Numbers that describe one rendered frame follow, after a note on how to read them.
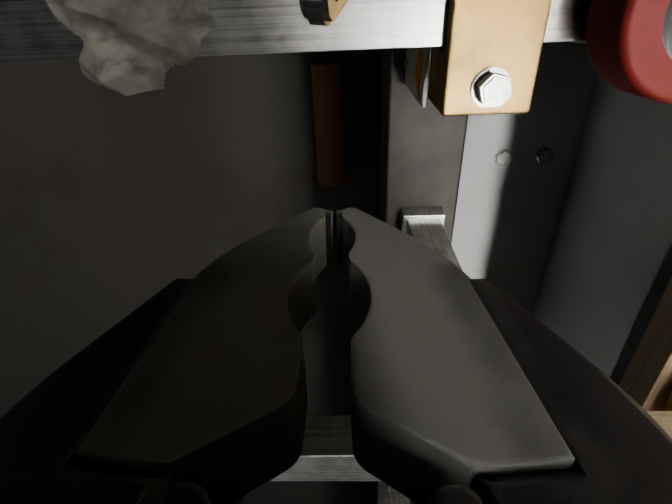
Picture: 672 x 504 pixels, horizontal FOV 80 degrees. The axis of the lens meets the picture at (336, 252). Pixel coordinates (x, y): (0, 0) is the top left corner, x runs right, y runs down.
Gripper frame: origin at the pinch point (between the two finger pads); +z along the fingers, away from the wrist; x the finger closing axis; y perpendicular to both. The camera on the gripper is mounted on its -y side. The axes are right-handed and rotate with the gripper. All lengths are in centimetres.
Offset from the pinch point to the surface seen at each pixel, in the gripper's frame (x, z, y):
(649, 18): 13.4, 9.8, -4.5
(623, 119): 28.5, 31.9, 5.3
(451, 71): 6.1, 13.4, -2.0
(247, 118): -26, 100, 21
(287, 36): -2.8, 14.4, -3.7
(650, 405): 23.9, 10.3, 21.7
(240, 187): -31, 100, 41
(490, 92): 8.0, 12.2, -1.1
